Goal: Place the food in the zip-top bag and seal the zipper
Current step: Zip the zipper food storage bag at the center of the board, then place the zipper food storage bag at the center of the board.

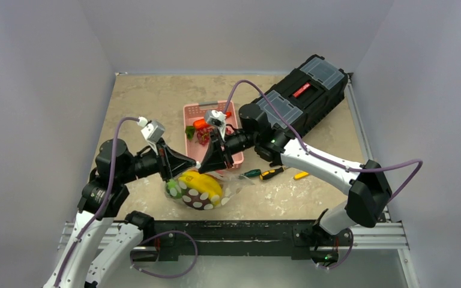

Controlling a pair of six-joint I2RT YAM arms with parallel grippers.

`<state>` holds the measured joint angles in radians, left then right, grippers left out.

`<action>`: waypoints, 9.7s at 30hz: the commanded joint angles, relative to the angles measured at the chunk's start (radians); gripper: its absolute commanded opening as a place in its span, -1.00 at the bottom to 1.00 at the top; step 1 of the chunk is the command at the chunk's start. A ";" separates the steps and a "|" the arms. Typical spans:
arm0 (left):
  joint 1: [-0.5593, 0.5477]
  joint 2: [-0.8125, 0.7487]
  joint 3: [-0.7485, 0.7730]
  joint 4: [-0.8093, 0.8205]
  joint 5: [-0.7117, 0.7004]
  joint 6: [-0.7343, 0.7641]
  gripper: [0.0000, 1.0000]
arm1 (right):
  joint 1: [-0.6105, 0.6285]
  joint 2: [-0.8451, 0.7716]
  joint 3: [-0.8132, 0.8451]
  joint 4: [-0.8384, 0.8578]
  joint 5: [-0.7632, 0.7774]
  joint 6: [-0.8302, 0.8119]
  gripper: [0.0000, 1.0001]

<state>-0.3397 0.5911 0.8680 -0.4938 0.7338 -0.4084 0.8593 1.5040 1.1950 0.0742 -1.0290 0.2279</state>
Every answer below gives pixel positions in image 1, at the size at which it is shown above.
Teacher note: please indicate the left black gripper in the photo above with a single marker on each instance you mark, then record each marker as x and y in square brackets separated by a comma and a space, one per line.
[171, 162]

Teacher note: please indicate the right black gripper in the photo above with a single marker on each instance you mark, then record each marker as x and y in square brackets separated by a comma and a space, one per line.
[219, 147]

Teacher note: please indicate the green bell pepper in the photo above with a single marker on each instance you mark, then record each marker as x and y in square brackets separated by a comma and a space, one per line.
[174, 189]

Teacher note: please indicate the yellow banana bunch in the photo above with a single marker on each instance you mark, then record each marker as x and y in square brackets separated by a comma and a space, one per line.
[203, 183]

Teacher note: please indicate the clear zip top bag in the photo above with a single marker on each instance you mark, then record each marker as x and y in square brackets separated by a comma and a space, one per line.
[231, 183]

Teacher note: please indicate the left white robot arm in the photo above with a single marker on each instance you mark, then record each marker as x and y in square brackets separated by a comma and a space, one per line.
[82, 263]

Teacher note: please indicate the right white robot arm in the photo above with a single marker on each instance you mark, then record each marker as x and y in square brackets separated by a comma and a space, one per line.
[365, 185]

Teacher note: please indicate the purple grapes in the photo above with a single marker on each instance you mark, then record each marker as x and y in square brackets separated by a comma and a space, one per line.
[203, 136]

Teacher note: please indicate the green leafy vegetable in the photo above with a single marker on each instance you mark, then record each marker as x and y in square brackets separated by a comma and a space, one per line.
[189, 132]

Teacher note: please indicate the orange carrot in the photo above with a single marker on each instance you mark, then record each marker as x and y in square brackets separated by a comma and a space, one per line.
[201, 123]

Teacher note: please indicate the black yellow screwdriver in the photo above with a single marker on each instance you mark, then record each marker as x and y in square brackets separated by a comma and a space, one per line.
[269, 174]

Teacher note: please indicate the black plastic toolbox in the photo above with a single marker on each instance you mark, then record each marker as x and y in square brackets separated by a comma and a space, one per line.
[305, 96]

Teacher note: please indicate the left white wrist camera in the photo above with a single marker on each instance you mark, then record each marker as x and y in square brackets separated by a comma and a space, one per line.
[152, 131]

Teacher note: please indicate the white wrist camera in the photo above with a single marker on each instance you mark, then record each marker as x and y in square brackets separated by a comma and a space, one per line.
[216, 119]
[152, 131]

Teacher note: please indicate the green handled screwdriver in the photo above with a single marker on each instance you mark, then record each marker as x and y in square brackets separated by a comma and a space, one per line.
[252, 173]

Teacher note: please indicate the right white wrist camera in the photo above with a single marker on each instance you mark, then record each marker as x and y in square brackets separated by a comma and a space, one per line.
[216, 119]

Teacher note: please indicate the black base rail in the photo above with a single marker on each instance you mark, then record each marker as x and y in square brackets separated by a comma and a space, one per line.
[296, 239]

